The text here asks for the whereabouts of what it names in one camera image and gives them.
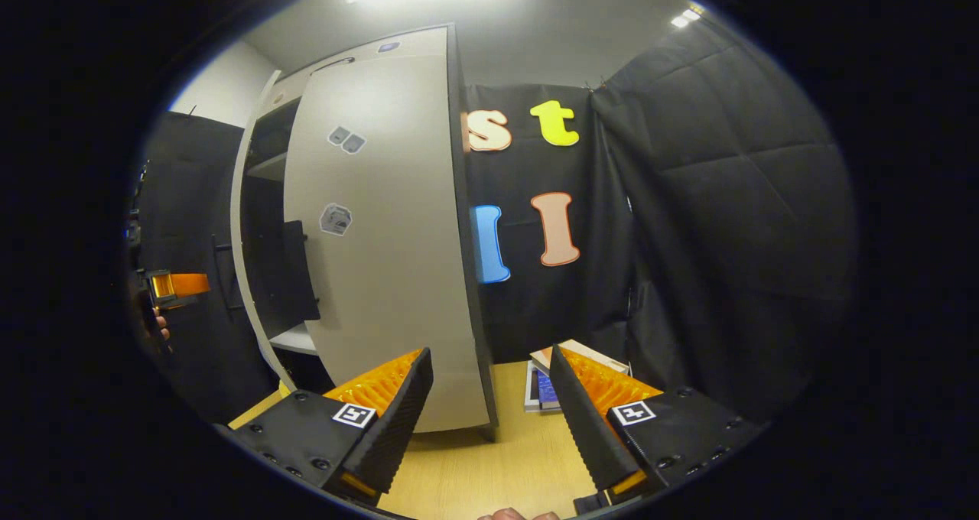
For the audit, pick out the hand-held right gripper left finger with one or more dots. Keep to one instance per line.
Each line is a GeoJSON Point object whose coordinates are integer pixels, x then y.
{"type": "Point", "coordinates": [401, 420]}

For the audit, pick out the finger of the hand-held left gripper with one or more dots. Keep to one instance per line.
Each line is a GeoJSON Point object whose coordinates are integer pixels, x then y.
{"type": "Point", "coordinates": [187, 284]}

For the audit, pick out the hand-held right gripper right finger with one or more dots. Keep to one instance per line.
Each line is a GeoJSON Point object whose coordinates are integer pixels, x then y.
{"type": "Point", "coordinates": [577, 420]}

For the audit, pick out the white shoe cabinet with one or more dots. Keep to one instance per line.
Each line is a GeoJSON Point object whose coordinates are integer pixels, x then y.
{"type": "Point", "coordinates": [268, 168]}

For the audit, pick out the white cabinet drawer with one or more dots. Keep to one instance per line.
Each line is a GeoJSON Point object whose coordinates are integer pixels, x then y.
{"type": "Point", "coordinates": [405, 46]}

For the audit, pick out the blue and white book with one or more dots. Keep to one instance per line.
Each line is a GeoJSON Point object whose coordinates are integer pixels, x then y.
{"type": "Point", "coordinates": [544, 390]}

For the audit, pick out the white flat box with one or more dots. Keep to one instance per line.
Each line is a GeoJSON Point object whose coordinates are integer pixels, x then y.
{"type": "Point", "coordinates": [589, 350]}

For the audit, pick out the black backdrop cloth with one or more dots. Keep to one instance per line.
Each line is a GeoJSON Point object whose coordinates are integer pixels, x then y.
{"type": "Point", "coordinates": [187, 199]}
{"type": "Point", "coordinates": [596, 290]}

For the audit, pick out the small ceiling light panel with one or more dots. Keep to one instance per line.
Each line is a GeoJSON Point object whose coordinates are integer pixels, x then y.
{"type": "Point", "coordinates": [686, 19]}

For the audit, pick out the dark quilted wall pad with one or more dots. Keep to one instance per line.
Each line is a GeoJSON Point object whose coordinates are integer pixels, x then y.
{"type": "Point", "coordinates": [734, 222]}

